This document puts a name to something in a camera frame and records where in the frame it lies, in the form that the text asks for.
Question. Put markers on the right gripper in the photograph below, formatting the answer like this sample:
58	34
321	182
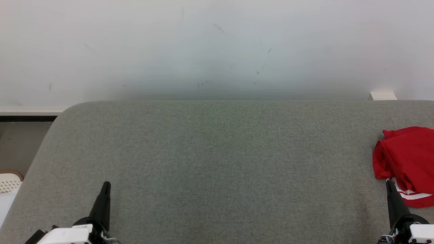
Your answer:
420	234

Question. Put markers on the white baseboard strip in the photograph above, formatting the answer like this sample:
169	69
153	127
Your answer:
27	110

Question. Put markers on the grey fabric sofa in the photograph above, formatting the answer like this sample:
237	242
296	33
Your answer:
220	169

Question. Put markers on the white wall box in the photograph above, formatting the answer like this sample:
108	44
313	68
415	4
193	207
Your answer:
383	96

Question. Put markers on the red basketball jersey white sleeves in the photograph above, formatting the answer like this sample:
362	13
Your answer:
407	152

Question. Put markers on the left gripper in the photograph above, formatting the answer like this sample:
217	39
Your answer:
67	235

